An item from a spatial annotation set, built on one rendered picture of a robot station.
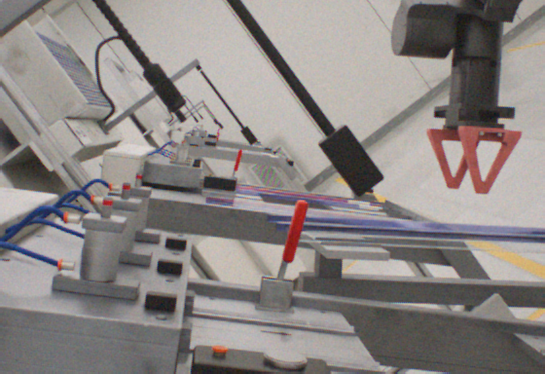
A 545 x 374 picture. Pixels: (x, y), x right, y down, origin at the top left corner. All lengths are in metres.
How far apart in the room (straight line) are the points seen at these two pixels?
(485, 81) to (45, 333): 0.64
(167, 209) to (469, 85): 0.78
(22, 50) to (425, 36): 0.99
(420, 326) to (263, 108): 7.43
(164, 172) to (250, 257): 3.34
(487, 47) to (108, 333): 0.63
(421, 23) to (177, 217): 0.78
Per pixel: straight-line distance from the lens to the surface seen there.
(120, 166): 1.75
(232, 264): 5.19
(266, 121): 8.21
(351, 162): 0.53
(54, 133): 1.54
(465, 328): 0.85
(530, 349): 0.83
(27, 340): 0.45
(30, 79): 1.70
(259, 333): 0.68
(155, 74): 0.71
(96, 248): 0.48
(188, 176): 1.88
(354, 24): 8.39
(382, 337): 0.83
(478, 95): 0.95
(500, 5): 0.92
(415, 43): 0.93
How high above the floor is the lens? 1.21
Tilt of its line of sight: 5 degrees down
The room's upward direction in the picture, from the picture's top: 37 degrees counter-clockwise
